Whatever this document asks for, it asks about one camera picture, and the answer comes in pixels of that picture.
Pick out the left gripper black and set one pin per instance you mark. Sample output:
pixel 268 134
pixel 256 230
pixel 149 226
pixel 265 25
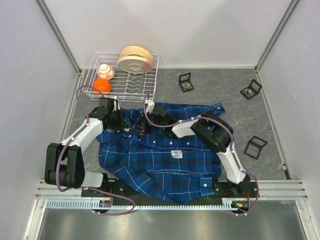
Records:
pixel 121 122

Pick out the beige plate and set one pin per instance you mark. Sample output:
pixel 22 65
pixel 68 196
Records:
pixel 135 64
pixel 136 51

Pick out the black display box centre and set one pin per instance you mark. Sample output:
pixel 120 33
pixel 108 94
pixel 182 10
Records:
pixel 183 78

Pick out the blue plaid shirt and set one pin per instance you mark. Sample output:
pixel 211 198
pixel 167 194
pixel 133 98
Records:
pixel 144 162

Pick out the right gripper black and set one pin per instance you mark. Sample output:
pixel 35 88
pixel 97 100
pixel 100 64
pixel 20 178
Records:
pixel 141 126

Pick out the black display box far right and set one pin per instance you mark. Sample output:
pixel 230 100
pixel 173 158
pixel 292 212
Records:
pixel 255 86

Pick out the beige plate rear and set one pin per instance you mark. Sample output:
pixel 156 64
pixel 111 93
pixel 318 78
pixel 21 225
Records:
pixel 136 51

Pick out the white wire dish rack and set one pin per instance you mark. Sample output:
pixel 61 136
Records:
pixel 127 87

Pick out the black display box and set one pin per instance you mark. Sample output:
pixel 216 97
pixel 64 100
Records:
pixel 254 147
pixel 183 78
pixel 255 86

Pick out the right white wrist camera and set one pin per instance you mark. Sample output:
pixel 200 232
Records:
pixel 149 106

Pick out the black display box near right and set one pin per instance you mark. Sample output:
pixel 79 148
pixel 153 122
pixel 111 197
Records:
pixel 254 147

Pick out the grey slotted cable duct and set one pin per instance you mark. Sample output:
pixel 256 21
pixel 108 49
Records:
pixel 115 204

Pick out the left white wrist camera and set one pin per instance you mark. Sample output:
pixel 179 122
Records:
pixel 116 105

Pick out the white orange patterned bowl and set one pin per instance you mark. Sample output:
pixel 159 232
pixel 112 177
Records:
pixel 106 72

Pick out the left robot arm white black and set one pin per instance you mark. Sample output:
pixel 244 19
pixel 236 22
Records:
pixel 64 164

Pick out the beige plate front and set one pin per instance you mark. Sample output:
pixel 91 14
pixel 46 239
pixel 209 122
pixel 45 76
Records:
pixel 135 64

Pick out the round orange picture brooch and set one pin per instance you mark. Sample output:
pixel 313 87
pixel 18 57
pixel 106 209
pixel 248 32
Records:
pixel 186 85

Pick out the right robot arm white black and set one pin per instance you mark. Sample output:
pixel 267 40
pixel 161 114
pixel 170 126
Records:
pixel 215 134

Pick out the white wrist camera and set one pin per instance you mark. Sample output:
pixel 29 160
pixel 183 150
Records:
pixel 116 105
pixel 149 106

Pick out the white shirt label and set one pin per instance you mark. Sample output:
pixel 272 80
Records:
pixel 177 154

